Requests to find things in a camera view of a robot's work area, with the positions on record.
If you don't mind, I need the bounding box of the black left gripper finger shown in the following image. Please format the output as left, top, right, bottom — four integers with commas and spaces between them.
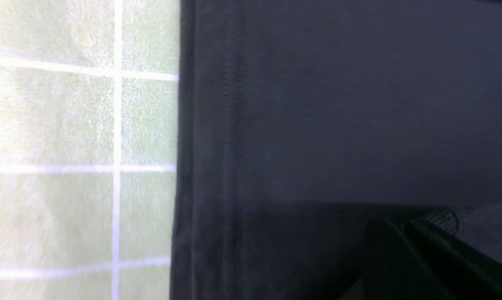
341, 220, 502, 300

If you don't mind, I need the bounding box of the dark gray long-sleeve shirt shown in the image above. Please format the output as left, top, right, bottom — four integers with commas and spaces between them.
169, 0, 502, 300

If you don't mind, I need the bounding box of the green checkered table cloth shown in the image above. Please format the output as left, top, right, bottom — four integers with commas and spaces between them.
0, 0, 180, 300

